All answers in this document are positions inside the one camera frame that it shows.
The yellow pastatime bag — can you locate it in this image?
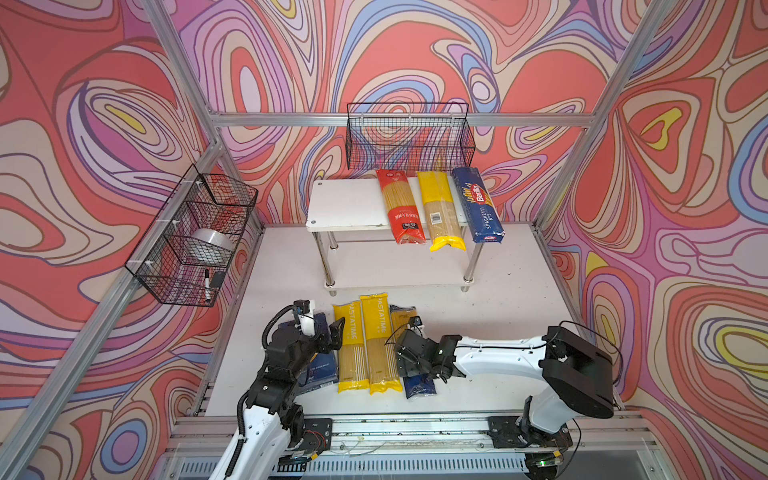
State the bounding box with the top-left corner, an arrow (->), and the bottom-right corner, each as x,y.
360,293 -> 403,395
333,300 -> 370,393

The clear blue Ankara spaghetti bag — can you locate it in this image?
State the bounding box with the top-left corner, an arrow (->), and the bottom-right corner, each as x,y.
387,305 -> 437,400

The yellow clear spaghetti bag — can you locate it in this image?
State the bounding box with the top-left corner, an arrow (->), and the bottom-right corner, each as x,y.
417,171 -> 466,252

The red spaghetti bag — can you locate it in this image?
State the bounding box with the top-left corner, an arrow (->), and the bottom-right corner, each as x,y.
376,169 -> 426,244

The blue Barilla spaghetti bag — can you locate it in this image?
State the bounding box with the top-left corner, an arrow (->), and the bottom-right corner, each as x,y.
451,167 -> 505,243

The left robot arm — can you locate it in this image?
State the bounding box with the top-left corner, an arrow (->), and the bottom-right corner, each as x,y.
210,320 -> 344,479

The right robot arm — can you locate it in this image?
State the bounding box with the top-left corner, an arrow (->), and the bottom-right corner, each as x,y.
390,325 -> 614,448

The blue Barilla pasta box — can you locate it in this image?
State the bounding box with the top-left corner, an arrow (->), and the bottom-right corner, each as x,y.
297,313 -> 339,395

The white two-tier shelf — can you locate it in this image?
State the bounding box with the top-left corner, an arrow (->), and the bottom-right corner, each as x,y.
306,178 -> 483,296

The silver tape roll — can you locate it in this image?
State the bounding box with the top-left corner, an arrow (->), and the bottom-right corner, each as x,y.
192,228 -> 235,251

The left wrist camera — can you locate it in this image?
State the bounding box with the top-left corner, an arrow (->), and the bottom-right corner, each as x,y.
292,300 -> 316,337

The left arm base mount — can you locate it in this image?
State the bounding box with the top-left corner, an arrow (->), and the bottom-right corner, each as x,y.
283,417 -> 333,462

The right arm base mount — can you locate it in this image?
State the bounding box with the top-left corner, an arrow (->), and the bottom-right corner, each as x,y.
486,416 -> 573,450

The black wire basket left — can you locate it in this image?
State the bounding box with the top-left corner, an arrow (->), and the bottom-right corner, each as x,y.
125,166 -> 258,307

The black wire basket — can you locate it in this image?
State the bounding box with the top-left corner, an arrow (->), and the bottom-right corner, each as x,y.
345,100 -> 476,174
125,166 -> 258,307

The black wire basket back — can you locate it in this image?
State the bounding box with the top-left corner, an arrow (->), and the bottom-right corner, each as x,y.
345,100 -> 476,174

